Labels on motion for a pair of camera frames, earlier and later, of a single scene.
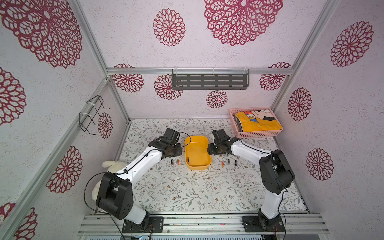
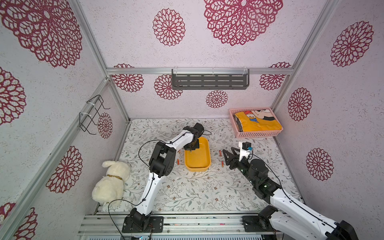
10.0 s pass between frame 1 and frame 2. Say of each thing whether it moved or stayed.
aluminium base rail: stayed
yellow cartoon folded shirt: stayed
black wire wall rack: stayed
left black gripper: moved
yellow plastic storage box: stayed
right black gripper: moved
